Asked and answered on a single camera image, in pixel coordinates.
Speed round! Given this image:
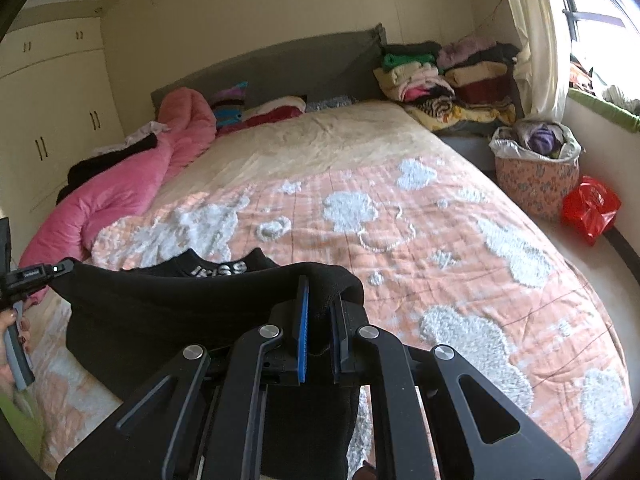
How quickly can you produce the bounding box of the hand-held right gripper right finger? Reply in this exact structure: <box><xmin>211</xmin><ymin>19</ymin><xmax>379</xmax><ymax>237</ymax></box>
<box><xmin>330</xmin><ymin>294</ymin><xmax>583</xmax><ymax>480</ymax></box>

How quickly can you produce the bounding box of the cream wardrobe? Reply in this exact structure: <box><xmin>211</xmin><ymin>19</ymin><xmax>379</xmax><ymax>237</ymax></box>
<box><xmin>0</xmin><ymin>0</ymin><xmax>126</xmax><ymax>221</ymax></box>

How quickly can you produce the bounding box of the green windowsill cover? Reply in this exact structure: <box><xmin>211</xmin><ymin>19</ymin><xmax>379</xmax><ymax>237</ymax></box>
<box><xmin>567</xmin><ymin>87</ymin><xmax>640</xmax><ymax>134</ymax></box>

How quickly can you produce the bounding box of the person's left hand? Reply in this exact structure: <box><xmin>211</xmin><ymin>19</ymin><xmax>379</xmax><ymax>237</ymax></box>
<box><xmin>0</xmin><ymin>309</ymin><xmax>33</xmax><ymax>387</ymax></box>

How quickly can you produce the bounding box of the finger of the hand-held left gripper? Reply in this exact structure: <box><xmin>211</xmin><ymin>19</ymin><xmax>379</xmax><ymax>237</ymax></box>
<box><xmin>47</xmin><ymin>258</ymin><xmax>77</xmax><ymax>286</ymax></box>

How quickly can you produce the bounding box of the grey fuzzy cushion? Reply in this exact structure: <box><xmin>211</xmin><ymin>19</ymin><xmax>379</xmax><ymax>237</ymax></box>
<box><xmin>305</xmin><ymin>92</ymin><xmax>357</xmax><ymax>113</ymax></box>

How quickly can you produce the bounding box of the black sweater with orange cuffs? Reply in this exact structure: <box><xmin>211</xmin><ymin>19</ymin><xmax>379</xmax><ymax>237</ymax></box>
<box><xmin>47</xmin><ymin>247</ymin><xmax>366</xmax><ymax>480</ymax></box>

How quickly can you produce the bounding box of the floral laundry basket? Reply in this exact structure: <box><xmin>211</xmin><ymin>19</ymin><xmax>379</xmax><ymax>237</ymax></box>
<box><xmin>489</xmin><ymin>120</ymin><xmax>583</xmax><ymax>222</ymax></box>

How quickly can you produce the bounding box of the cream curtain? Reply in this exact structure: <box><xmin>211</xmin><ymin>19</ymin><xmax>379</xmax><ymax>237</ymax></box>
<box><xmin>492</xmin><ymin>0</ymin><xmax>573</xmax><ymax>121</ymax></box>

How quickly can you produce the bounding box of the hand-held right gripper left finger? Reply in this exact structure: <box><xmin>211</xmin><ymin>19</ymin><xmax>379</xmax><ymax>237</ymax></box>
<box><xmin>55</xmin><ymin>275</ymin><xmax>311</xmax><ymax>480</ymax></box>

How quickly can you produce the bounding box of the bed with patterned cover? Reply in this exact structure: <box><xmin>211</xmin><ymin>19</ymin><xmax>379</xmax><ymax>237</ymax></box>
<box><xmin>20</xmin><ymin>100</ymin><xmax>633</xmax><ymax>480</ymax></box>

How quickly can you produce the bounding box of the black garment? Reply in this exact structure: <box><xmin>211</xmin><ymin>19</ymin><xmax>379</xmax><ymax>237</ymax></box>
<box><xmin>55</xmin><ymin>135</ymin><xmax>158</xmax><ymax>206</ymax></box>

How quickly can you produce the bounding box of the striped pillow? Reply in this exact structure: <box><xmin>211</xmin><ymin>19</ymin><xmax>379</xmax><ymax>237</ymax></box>
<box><xmin>210</xmin><ymin>80</ymin><xmax>249</xmax><ymax>133</ymax></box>

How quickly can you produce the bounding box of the grey bed headboard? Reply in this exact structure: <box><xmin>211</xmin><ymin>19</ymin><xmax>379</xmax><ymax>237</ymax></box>
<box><xmin>150</xmin><ymin>22</ymin><xmax>388</xmax><ymax>121</ymax></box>

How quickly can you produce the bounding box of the red plastic bag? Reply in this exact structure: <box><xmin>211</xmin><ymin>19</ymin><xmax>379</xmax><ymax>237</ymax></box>
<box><xmin>562</xmin><ymin>176</ymin><xmax>622</xmax><ymax>247</ymax></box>

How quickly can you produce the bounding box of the pink duvet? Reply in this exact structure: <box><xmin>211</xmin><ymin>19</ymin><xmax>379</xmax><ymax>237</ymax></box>
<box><xmin>19</xmin><ymin>87</ymin><xmax>218</xmax><ymax>291</ymax></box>

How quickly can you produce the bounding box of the pile of folded clothes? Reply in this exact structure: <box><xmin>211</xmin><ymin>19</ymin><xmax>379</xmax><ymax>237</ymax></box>
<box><xmin>374</xmin><ymin>35</ymin><xmax>523</xmax><ymax>137</ymax></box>

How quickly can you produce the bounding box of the green cloth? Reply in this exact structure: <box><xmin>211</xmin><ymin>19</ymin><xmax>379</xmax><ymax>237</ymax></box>
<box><xmin>0</xmin><ymin>392</ymin><xmax>43</xmax><ymax>463</ymax></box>

